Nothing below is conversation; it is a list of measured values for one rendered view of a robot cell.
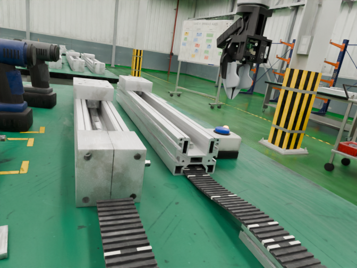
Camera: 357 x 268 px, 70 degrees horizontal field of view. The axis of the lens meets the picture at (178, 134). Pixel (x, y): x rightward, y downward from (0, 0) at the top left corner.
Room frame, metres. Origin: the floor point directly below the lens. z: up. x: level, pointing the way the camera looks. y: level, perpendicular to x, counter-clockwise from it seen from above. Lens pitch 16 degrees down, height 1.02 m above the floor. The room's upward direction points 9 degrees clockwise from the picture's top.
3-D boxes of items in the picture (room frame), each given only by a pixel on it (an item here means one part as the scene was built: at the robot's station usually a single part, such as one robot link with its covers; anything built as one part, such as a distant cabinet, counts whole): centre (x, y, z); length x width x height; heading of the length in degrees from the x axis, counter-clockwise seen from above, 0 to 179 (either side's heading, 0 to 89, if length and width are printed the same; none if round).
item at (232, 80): (0.64, -0.11, 0.98); 0.06 x 0.03 x 0.09; 24
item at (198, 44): (6.51, -0.27, 0.97); 1.51 x 0.50 x 1.95; 47
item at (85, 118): (0.80, 0.29, 0.82); 0.80 x 0.10 x 0.09; 24
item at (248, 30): (0.65, -0.13, 1.09); 0.09 x 0.08 x 0.12; 24
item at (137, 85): (1.10, 0.22, 0.87); 0.16 x 0.11 x 0.07; 24
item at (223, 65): (0.66, -0.10, 1.03); 0.05 x 0.02 x 0.09; 114
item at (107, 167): (0.40, 0.10, 0.83); 0.12 x 0.09 x 0.10; 114
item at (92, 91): (0.80, 0.29, 0.87); 0.16 x 0.11 x 0.07; 24
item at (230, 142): (0.67, -0.11, 0.81); 0.10 x 0.08 x 0.06; 114
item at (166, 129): (0.88, 0.12, 0.82); 0.80 x 0.10 x 0.09; 24
